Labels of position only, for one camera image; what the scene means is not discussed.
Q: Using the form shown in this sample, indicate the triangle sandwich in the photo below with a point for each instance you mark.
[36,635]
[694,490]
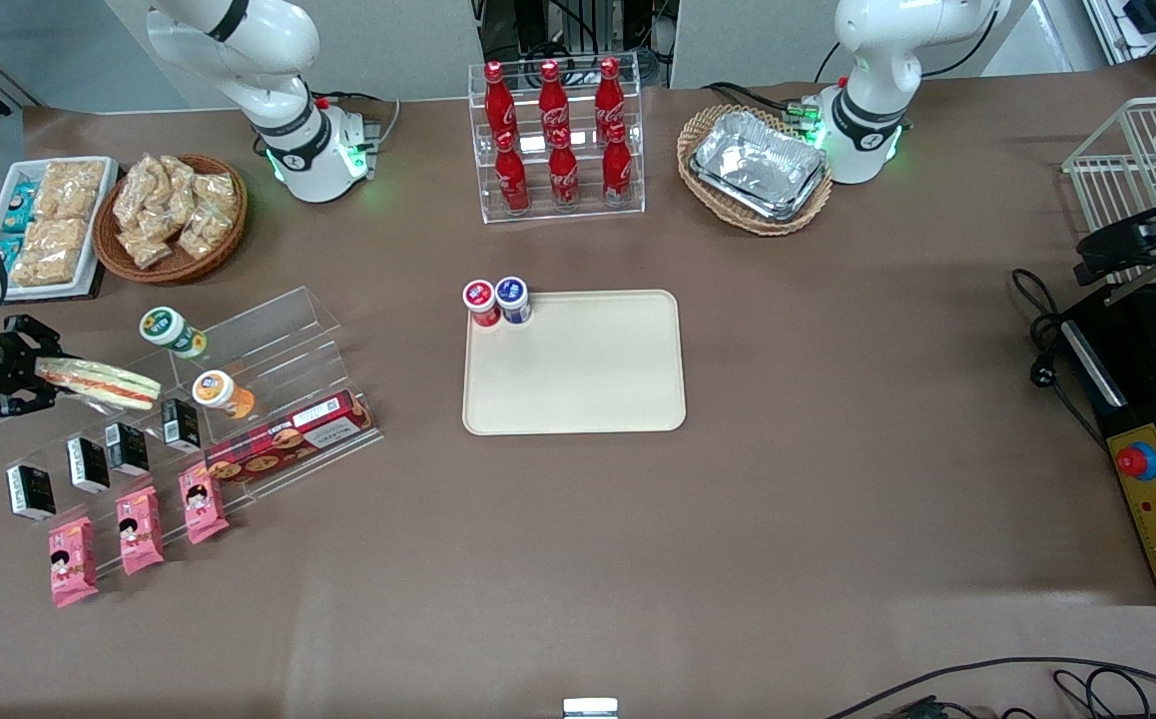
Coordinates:
[109,385]

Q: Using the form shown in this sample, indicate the black tray sealing machine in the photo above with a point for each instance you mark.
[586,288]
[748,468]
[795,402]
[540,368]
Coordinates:
[1137,409]

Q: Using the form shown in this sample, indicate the white rectangular snack tray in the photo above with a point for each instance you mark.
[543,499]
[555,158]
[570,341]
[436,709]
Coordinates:
[99,240]

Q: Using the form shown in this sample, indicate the cream plastic serving tray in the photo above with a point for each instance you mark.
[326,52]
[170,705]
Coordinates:
[578,369]

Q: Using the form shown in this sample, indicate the long silver metal bar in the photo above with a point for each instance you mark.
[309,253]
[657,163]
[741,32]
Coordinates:
[1127,291]

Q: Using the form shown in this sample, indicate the rice crisp snack pack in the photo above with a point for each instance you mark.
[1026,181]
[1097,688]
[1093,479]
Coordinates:
[71,188]
[57,238]
[42,270]

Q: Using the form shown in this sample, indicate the black drink carton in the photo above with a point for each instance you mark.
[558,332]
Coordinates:
[127,449]
[88,465]
[180,424]
[31,491]

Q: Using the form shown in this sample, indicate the teal snack packet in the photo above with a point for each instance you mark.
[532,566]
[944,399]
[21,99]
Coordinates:
[9,255]
[18,208]

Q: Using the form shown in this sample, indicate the green cap yogurt bottle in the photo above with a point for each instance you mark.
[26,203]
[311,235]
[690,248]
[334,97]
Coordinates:
[171,332]

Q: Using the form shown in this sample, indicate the clear bag of snacks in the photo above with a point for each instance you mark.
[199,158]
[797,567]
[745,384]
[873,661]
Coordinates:
[202,233]
[216,192]
[146,248]
[179,185]
[139,190]

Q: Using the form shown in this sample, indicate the round wicker basket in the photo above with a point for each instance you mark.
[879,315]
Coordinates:
[174,270]

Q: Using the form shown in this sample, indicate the red emergency stop button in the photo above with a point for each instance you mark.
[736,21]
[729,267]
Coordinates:
[1135,460]

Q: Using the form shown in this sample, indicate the orange cap yogurt bottle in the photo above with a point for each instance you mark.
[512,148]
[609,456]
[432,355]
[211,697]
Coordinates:
[221,392]

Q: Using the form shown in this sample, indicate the pink snack pack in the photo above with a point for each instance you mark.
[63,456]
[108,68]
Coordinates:
[204,505]
[73,562]
[140,530]

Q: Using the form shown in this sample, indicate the clear acrylic stepped shelf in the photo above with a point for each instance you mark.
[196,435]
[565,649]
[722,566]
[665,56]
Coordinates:
[279,330]

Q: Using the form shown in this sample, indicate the red cookie box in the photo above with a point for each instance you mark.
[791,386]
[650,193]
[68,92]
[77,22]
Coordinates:
[288,439]

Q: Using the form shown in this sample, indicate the aluminium foil container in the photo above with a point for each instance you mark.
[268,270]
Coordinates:
[758,155]
[783,212]

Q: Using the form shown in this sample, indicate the oval wicker basket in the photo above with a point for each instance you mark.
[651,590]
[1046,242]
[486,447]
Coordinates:
[738,222]

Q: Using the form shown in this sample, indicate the red cap yogurt bottle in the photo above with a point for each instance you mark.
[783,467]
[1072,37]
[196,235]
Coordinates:
[482,303]

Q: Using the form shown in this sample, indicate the clear acrylic bottle rack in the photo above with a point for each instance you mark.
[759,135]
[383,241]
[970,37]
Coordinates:
[638,150]

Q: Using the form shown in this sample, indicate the blue cap yogurt bottle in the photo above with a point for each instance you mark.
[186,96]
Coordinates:
[513,300]

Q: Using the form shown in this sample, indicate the red cola bottle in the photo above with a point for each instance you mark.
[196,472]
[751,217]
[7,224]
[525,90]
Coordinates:
[553,100]
[609,95]
[617,168]
[511,178]
[564,175]
[499,100]

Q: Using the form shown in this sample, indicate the black equipment rack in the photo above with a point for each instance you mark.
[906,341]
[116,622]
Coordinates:
[568,25]

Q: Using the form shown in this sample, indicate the small white box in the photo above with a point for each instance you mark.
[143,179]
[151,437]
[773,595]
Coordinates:
[590,708]

